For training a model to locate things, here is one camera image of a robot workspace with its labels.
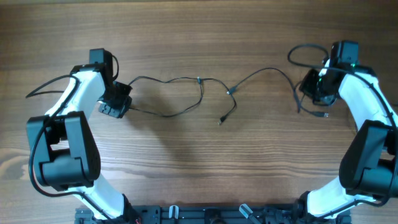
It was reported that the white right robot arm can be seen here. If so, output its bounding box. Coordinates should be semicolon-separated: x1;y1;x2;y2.
300;40;397;220

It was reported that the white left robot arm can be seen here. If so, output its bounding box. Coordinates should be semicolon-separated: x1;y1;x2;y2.
27;49;140;223

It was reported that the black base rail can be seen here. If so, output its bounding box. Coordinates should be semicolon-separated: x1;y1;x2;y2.
74;203;352;224

